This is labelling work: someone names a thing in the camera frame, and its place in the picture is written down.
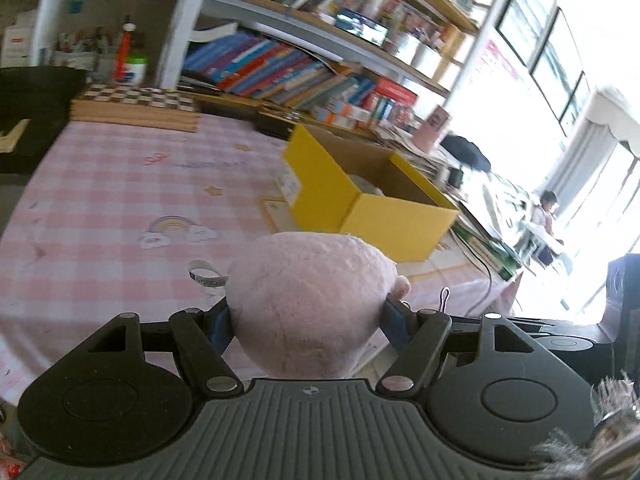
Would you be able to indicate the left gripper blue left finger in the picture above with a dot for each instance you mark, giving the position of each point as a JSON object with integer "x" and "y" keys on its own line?
{"x": 201, "y": 338}

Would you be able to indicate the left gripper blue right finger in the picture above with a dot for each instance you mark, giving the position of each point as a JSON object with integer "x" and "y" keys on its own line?
{"x": 418, "y": 338}

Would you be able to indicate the pink plush pig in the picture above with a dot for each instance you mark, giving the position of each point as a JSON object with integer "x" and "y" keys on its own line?
{"x": 305, "y": 305}

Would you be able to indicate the yellow cardboard box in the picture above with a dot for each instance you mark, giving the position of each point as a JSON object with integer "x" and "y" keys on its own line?
{"x": 342, "y": 186}

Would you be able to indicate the pink tall cup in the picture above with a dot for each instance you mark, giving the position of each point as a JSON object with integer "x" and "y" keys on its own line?
{"x": 432, "y": 130}

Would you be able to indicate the brown retro radio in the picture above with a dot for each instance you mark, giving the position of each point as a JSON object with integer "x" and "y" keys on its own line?
{"x": 278, "y": 124}

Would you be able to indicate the wooden chess board box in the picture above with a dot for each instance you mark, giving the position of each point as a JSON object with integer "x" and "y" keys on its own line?
{"x": 132, "y": 106}

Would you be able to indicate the row of lower shelf books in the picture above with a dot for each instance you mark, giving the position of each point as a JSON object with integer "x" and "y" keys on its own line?
{"x": 262, "y": 68}

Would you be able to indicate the white bookshelf unit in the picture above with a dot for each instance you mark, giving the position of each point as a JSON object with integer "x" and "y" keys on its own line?
{"x": 427, "y": 49}

